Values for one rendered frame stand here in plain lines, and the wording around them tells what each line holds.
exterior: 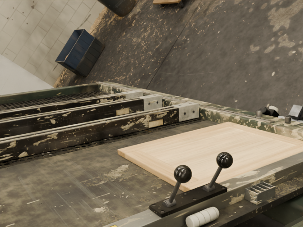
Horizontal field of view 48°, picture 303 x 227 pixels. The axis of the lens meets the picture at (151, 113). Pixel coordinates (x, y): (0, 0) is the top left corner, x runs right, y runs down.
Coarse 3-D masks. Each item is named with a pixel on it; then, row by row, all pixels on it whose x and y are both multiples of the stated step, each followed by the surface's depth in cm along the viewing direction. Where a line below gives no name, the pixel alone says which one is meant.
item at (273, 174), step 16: (288, 160) 101; (240, 176) 92; (256, 176) 91; (272, 176) 93; (288, 176) 97; (240, 192) 86; (192, 208) 78; (112, 224) 72; (128, 224) 71; (144, 224) 71; (160, 224) 73; (176, 224) 76
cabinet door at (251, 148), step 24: (144, 144) 128; (168, 144) 128; (192, 144) 126; (216, 144) 125; (240, 144) 124; (264, 144) 123; (288, 144) 122; (144, 168) 109; (168, 168) 104; (192, 168) 104; (216, 168) 104; (240, 168) 102
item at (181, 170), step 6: (180, 168) 69; (186, 168) 69; (174, 174) 70; (180, 174) 69; (186, 174) 69; (180, 180) 69; (186, 180) 69; (174, 186) 73; (174, 192) 74; (168, 204) 76; (174, 204) 76
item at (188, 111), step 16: (144, 112) 156; (160, 112) 156; (176, 112) 161; (192, 112) 167; (64, 128) 136; (80, 128) 136; (96, 128) 139; (112, 128) 144; (128, 128) 148; (144, 128) 153; (0, 144) 120; (16, 144) 123; (32, 144) 126; (48, 144) 129; (64, 144) 133; (0, 160) 121
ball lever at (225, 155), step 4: (224, 152) 76; (220, 156) 76; (224, 156) 75; (228, 156) 76; (216, 160) 77; (220, 160) 76; (224, 160) 75; (228, 160) 75; (232, 160) 76; (220, 164) 76; (224, 164) 75; (228, 164) 75; (220, 168) 78; (224, 168) 77; (216, 172) 79; (216, 176) 80; (212, 180) 81; (208, 184) 83; (212, 184) 82; (204, 188) 83; (208, 188) 82; (212, 188) 83
